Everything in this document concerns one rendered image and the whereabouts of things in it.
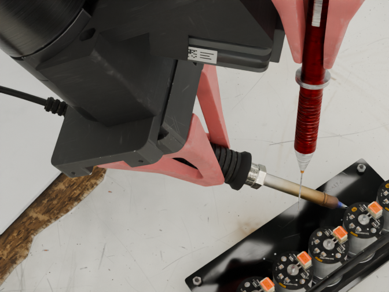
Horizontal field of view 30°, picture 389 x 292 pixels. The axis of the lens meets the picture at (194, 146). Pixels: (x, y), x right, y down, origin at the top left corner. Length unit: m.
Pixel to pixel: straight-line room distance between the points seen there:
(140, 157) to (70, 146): 0.05
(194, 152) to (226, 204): 0.17
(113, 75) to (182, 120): 0.05
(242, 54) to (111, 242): 0.26
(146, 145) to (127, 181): 0.22
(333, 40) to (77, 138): 0.14
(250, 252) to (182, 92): 0.18
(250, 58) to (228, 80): 0.28
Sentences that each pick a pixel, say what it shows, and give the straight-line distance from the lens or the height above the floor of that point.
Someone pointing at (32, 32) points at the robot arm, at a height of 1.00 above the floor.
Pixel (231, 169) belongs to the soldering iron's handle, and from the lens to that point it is 0.44.
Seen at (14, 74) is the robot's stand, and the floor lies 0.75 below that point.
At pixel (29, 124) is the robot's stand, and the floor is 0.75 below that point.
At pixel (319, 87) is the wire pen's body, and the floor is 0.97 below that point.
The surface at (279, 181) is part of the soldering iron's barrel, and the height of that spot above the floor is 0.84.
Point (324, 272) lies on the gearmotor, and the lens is 0.47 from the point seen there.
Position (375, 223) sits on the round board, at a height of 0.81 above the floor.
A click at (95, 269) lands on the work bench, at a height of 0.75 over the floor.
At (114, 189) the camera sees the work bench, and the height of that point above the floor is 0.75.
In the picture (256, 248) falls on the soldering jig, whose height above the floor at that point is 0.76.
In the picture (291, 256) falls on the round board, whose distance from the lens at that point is 0.46.
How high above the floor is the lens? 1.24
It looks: 59 degrees down
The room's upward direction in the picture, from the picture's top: 11 degrees counter-clockwise
